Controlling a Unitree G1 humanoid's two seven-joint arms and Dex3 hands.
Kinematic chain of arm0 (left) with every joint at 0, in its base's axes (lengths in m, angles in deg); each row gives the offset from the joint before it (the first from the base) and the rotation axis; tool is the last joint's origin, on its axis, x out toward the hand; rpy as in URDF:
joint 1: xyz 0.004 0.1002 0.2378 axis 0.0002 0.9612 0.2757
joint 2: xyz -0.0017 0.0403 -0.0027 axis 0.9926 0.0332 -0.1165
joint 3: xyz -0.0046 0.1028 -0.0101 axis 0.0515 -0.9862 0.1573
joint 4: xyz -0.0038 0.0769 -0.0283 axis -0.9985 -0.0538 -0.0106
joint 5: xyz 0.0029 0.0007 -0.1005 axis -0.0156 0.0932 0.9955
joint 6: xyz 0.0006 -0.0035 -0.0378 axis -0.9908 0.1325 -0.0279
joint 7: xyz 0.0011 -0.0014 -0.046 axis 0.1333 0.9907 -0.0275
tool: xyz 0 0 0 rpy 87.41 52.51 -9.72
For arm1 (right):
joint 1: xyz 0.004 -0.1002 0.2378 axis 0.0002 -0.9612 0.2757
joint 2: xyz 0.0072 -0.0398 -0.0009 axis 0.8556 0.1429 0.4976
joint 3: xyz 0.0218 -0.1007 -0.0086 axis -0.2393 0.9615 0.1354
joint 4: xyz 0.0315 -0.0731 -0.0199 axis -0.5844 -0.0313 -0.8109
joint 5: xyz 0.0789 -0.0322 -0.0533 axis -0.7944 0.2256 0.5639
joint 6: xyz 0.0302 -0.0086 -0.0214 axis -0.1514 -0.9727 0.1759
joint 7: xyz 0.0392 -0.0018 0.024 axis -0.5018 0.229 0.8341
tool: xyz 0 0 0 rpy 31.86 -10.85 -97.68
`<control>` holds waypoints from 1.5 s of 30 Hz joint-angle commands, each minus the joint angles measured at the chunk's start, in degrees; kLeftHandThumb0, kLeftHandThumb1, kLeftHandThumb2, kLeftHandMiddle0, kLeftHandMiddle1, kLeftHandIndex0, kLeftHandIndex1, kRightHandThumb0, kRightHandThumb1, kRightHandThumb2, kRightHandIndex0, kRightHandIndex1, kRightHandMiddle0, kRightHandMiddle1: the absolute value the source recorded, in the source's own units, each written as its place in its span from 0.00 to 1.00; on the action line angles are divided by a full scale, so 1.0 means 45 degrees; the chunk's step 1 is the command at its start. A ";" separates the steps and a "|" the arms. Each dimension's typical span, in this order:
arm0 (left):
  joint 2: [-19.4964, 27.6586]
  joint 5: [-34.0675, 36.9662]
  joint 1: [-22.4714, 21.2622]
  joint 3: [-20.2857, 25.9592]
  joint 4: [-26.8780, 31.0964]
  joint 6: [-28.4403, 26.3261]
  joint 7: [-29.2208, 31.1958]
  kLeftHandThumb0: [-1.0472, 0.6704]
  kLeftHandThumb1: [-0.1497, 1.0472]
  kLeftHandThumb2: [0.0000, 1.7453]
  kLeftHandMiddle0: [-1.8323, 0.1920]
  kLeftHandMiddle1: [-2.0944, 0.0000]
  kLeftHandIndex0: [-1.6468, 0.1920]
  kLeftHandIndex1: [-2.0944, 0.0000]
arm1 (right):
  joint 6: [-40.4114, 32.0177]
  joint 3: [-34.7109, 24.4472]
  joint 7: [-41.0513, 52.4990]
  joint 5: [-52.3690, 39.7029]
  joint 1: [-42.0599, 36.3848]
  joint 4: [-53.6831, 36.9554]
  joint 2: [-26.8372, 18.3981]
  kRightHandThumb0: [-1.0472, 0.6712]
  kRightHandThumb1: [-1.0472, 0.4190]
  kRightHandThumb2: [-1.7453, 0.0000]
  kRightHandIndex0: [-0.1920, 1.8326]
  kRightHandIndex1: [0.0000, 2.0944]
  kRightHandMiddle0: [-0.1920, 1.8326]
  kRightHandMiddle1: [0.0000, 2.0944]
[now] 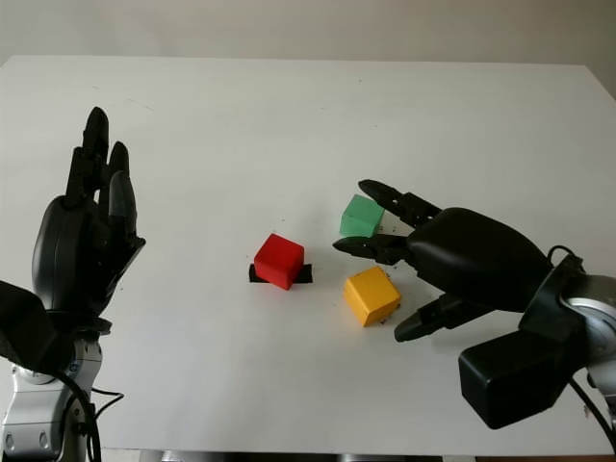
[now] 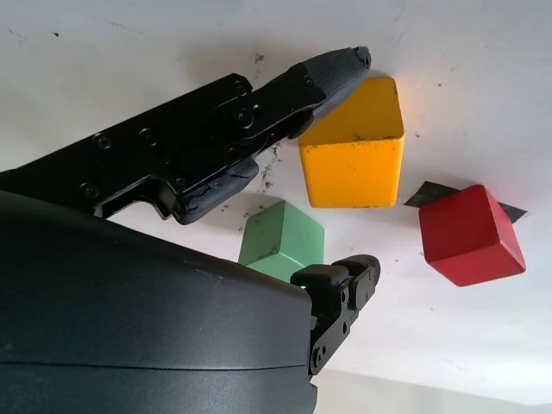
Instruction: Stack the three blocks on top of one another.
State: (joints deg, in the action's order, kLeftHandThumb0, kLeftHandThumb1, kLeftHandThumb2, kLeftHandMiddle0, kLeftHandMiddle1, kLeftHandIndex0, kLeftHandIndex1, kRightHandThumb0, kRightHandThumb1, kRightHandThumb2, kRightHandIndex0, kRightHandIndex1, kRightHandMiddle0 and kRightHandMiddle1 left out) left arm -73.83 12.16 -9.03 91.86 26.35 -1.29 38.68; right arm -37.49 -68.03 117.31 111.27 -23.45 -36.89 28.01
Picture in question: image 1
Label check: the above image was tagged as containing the green cube block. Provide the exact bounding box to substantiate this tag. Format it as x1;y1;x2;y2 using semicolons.
339;193;386;239

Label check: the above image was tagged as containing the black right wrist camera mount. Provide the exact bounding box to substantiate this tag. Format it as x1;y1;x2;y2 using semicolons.
457;254;599;431

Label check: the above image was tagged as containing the red cube block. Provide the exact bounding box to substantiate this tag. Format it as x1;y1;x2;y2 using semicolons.
253;233;306;292

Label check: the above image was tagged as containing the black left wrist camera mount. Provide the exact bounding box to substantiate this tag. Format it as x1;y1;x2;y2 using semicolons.
0;280;74;374

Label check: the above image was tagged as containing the black tape strip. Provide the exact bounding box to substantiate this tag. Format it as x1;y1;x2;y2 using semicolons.
248;263;315;286

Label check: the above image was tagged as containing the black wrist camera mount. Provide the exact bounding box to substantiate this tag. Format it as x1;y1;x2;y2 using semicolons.
0;280;74;374
457;254;599;431

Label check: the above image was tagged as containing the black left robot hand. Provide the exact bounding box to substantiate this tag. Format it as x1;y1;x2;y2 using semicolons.
31;106;147;329

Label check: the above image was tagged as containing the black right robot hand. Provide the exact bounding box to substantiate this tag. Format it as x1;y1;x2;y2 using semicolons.
331;179;555;344

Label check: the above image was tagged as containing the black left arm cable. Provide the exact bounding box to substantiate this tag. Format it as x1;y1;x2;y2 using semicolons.
56;368;126;462

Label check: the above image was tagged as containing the yellow cube block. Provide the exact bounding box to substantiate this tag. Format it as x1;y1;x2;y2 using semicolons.
343;267;402;328

